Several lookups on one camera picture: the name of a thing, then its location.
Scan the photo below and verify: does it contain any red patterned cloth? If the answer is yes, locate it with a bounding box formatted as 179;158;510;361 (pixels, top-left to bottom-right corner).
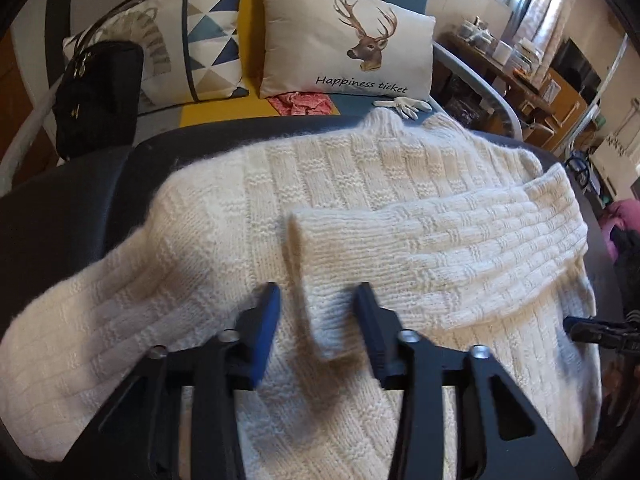
267;92;333;116

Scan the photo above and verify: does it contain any black monitor screen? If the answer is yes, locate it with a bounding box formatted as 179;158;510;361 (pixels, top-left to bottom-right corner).
550;38;601;104

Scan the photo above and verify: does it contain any grey yellow blue sofa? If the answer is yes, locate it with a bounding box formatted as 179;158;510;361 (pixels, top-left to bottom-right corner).
1;0;522;193

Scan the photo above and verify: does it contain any black rolled mat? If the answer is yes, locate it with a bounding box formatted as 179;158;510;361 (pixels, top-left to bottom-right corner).
44;0;72;86

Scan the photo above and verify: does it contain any geometric triangle pattern cushion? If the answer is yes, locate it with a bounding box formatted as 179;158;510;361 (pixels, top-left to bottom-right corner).
63;0;248;115

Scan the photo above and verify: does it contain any black handbag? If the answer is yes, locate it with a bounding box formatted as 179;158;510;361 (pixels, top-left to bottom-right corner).
53;0;144;162

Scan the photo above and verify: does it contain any cream knitted sweater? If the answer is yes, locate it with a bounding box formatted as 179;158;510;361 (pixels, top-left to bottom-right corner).
1;110;602;479

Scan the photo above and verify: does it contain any deer print cushion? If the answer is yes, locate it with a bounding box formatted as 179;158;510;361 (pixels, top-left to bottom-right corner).
259;0;436;100

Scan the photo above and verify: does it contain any wooden side table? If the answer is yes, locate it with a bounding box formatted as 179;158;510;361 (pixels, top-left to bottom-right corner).
440;32;554;122

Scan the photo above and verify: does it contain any white glove on sofa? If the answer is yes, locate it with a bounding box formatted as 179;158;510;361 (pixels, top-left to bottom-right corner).
373;96;433;122

